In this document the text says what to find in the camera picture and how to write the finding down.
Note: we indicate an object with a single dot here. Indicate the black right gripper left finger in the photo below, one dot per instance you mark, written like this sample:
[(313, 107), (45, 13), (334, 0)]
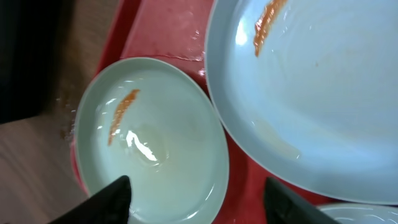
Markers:
[(109, 206)]

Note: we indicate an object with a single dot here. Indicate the black water tray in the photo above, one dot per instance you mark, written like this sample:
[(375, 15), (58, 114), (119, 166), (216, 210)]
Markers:
[(28, 35)]

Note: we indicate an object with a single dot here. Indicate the pale green plate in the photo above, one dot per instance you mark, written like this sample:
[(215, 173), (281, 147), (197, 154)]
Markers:
[(148, 120), (356, 213), (317, 105)]

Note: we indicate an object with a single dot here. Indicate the pale green plate top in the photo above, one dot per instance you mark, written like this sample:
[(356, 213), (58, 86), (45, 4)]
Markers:
[(317, 105)]

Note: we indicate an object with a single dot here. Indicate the red plastic tray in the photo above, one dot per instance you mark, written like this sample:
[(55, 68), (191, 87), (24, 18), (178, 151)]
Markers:
[(174, 31)]

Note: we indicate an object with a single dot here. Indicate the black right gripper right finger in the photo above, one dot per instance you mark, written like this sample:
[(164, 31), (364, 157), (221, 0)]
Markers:
[(284, 206)]

